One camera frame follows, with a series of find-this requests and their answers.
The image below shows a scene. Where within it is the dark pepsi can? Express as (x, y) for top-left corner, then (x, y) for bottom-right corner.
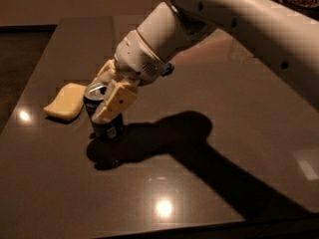
(83, 82), (124, 140)

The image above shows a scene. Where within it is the yellow sponge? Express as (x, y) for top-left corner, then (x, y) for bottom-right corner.
(44, 83), (86, 121)

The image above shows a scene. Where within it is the blue snack packet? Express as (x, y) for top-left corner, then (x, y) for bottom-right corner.
(161, 63), (174, 77)

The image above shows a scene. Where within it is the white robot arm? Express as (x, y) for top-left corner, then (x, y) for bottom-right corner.
(93, 0), (319, 123)

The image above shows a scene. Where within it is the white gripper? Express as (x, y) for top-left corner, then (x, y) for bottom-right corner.
(92, 30), (166, 123)

